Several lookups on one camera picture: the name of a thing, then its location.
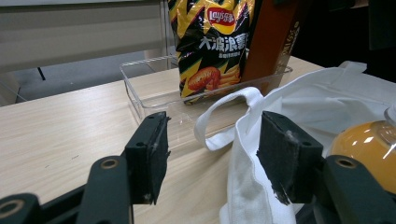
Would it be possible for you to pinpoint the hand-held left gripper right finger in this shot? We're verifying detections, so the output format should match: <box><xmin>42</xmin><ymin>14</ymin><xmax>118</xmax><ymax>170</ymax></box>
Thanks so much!
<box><xmin>255</xmin><ymin>110</ymin><xmax>325</xmax><ymax>206</ymax></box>

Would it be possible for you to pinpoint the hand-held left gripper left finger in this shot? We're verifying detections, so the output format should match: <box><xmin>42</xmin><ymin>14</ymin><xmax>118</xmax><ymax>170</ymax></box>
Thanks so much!
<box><xmin>123</xmin><ymin>111</ymin><xmax>172</xmax><ymax>206</ymax></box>

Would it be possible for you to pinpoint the clear plastic container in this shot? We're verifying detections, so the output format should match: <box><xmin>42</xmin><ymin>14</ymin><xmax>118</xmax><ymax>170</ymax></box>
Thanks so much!
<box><xmin>120</xmin><ymin>55</ymin><xmax>293</xmax><ymax>125</ymax></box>

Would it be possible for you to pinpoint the white and green tote bag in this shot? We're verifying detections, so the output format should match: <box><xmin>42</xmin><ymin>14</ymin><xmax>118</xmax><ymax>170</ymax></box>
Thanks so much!
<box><xmin>194</xmin><ymin>60</ymin><xmax>396</xmax><ymax>224</ymax></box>

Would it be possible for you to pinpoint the orange drink bottle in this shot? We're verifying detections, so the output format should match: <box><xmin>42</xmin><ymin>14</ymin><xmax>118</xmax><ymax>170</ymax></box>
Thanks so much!
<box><xmin>328</xmin><ymin>104</ymin><xmax>396</xmax><ymax>195</ymax></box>

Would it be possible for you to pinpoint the brown cookie box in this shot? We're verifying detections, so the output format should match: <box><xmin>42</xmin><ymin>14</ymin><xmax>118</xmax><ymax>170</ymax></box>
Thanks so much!
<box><xmin>241</xmin><ymin>0</ymin><xmax>312</xmax><ymax>96</ymax></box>

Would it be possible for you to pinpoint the yellow and black chips bag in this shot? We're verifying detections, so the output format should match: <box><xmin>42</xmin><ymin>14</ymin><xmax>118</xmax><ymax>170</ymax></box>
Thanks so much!
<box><xmin>167</xmin><ymin>0</ymin><xmax>260</xmax><ymax>105</ymax></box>

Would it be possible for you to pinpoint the black curtain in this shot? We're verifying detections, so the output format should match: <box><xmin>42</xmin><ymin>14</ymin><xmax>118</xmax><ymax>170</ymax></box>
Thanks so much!
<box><xmin>292</xmin><ymin>0</ymin><xmax>396</xmax><ymax>83</ymax></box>

